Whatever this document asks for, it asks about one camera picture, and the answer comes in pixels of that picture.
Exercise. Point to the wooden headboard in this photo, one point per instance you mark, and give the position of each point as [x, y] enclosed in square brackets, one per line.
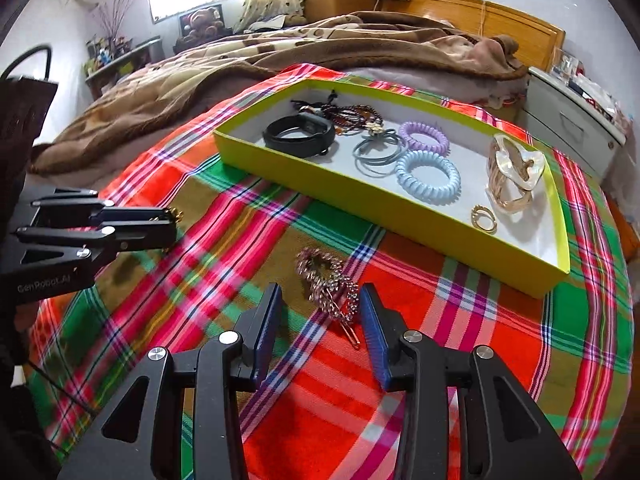
[490, 20]

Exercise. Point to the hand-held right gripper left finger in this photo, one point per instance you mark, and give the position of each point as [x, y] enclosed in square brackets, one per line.
[267, 320]

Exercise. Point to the yellow-green cardboard box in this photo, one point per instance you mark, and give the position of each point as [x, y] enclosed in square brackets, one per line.
[350, 200]

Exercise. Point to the dried branches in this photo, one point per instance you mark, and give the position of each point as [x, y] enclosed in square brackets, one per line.
[115, 15]

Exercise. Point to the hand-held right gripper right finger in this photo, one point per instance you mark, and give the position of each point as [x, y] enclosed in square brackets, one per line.
[372, 325]

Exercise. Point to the brown teddy bear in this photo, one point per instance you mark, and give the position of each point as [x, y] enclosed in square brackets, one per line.
[202, 22]

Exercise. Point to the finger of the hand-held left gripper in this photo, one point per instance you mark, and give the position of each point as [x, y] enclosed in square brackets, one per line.
[135, 237]
[125, 214]

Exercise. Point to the clutter on nightstand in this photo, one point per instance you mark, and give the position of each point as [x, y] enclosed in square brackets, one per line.
[590, 90]

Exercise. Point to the plaid blanket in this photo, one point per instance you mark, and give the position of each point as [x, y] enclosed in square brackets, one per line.
[450, 360]

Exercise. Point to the black smart band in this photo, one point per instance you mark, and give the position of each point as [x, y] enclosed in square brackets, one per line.
[300, 135]

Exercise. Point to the brown fleece blanket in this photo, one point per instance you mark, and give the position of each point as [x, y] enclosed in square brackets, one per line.
[225, 60]

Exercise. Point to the grey nightstand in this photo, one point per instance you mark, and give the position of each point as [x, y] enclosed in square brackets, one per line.
[565, 120]

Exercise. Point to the small gold jewelry piece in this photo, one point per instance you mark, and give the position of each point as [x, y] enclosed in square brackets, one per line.
[177, 215]

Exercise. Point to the grey shelf with trinkets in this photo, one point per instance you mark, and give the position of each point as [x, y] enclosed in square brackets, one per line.
[125, 60]

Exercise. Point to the rhinestone hair clip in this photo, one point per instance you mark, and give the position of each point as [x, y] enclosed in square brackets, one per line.
[325, 280]

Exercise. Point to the clear gold hair claw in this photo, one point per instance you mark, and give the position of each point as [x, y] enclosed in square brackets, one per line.
[515, 175]

